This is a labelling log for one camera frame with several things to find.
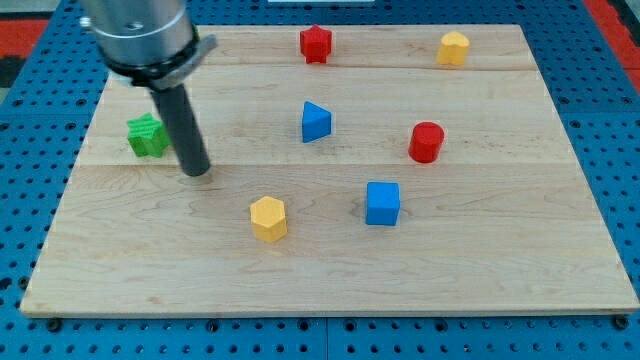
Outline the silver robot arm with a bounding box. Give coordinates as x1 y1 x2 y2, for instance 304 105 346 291
80 0 217 91

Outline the blue triangle block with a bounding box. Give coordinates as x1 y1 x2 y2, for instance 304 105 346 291
301 101 332 143

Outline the wooden board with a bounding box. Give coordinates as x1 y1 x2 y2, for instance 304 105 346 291
21 25 639 318

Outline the yellow hexagon block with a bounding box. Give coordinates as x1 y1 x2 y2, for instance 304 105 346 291
250 196 288 243

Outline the blue cube block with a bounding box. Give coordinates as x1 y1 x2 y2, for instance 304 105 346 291
365 182 401 226

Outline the red cylinder block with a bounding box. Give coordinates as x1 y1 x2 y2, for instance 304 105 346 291
408 122 445 163

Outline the red star block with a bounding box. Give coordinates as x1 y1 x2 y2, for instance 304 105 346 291
299 25 333 64

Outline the black pusher rod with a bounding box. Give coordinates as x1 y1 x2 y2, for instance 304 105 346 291
151 85 211 177

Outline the green star block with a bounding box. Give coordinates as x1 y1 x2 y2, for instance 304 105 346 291
127 113 171 158

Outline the yellow heart block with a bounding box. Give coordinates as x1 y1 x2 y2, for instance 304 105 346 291
436 31 471 66

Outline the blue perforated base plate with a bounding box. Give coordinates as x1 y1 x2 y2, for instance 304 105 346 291
1 1 639 359

